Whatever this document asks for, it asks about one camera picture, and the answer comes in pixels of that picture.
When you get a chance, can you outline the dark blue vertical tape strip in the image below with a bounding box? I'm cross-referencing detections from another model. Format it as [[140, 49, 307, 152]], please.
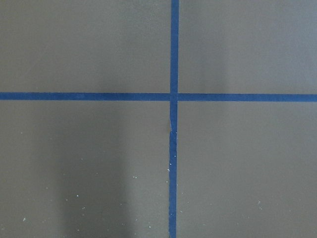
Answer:
[[168, 0, 179, 238]]

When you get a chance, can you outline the dark blue horizontal tape strip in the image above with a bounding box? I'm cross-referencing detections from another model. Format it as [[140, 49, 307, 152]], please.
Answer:
[[0, 92, 317, 102]]

